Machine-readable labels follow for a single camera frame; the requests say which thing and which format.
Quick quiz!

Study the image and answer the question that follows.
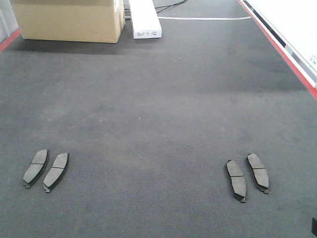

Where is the white panel with metal trim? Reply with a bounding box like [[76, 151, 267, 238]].
[[239, 0, 317, 97]]

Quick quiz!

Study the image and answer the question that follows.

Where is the black floor cable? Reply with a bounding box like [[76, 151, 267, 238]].
[[123, 0, 186, 14]]

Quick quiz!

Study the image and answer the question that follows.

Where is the grey brake pad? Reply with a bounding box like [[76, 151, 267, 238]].
[[23, 149, 50, 189], [246, 153, 269, 194], [43, 153, 69, 193], [225, 160, 246, 203]]

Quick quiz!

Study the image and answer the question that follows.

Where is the brown cardboard box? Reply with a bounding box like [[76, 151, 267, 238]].
[[10, 0, 125, 43]]

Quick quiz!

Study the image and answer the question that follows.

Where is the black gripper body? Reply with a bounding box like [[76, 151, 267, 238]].
[[311, 218, 317, 234]]

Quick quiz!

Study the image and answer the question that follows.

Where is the long white carton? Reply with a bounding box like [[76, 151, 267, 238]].
[[129, 0, 162, 39]]

